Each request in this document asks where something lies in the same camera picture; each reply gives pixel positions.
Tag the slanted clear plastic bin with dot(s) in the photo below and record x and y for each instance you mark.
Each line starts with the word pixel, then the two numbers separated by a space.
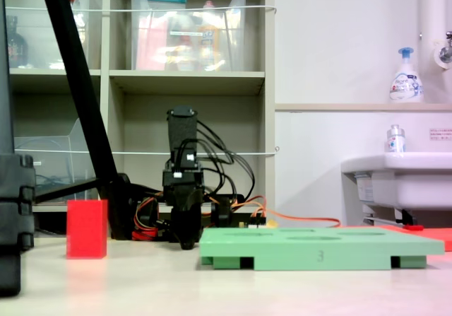
pixel 53 160

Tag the clear bin with dark bottle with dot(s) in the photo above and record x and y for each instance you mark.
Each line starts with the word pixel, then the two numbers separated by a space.
pixel 39 40

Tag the beige wall ledge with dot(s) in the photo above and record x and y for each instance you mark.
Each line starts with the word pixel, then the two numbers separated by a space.
pixel 353 107

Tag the pink folder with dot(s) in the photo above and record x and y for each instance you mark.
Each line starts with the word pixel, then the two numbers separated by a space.
pixel 150 44

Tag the white sink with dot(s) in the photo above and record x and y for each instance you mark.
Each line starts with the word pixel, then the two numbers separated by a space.
pixel 406 181

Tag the white vertical pipe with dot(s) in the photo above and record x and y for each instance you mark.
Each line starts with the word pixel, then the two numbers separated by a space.
pixel 431 12

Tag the circuit board with connectors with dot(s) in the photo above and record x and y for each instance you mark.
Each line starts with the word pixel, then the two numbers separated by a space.
pixel 257 223

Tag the white blue soap pump bottle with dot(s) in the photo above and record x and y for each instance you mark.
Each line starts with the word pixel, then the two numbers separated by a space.
pixel 406 82

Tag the green shape sorting board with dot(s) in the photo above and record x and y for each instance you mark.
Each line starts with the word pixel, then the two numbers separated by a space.
pixel 300 250

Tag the notched black stack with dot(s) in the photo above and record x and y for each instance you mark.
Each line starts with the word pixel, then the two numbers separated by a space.
pixel 14 206

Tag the large clear storage bin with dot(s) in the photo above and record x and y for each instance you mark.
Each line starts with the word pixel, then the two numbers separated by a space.
pixel 233 40

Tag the red square block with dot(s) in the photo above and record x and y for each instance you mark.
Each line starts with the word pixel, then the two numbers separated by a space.
pixel 86 229

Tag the dark grey upright panel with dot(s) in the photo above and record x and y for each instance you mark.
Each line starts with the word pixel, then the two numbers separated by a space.
pixel 5 82

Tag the dark glass bottle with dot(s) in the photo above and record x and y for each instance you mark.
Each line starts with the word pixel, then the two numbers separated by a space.
pixel 16 47

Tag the small clear sanitizer bottle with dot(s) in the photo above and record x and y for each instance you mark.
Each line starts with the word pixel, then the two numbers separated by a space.
pixel 395 141

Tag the teal-edged plastic bag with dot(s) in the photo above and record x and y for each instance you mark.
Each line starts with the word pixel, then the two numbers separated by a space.
pixel 166 0

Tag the red-print wall sticker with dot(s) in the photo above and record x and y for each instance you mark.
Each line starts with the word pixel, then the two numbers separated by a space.
pixel 440 134

